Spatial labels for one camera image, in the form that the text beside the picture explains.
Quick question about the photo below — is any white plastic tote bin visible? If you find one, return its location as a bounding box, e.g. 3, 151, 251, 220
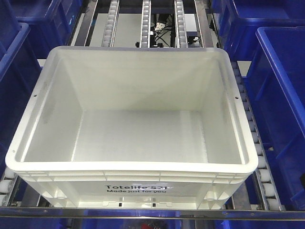
6, 46, 258, 209

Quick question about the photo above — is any blue bin back right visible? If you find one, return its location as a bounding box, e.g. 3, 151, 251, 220
212, 0, 305, 61

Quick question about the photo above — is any blue bin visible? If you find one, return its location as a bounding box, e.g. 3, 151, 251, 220
0, 23, 41, 170
246, 26, 305, 210
10, 0, 82, 59
212, 0, 305, 61

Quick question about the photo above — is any blue bin front right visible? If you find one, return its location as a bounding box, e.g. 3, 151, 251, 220
246, 26, 305, 210

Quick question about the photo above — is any blue bin back left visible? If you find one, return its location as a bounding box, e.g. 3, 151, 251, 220
10, 0, 82, 59

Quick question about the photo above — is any blue bin front left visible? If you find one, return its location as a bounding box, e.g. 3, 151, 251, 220
0, 23, 41, 170

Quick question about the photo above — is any blue bin lower shelf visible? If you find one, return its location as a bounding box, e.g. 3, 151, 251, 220
0, 217, 305, 229

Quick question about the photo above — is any middle roller track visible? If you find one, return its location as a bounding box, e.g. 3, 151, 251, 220
139, 0, 151, 48

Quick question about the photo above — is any roller track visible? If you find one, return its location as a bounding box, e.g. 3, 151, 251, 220
0, 167, 20, 207
231, 61, 286, 211
139, 0, 151, 48
101, 0, 120, 47
174, 0, 188, 48

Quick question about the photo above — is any right centre roller track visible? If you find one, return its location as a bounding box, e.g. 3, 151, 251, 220
174, 0, 188, 48

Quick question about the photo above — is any left centre roller track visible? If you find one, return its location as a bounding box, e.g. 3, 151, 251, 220
101, 0, 120, 47

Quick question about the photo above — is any right side roller track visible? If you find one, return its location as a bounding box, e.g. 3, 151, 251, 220
231, 61, 286, 211

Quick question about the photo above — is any left side roller track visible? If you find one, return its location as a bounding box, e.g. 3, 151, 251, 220
0, 167, 20, 207

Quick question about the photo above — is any steel front shelf rail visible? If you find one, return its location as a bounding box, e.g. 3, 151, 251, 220
0, 207, 305, 221

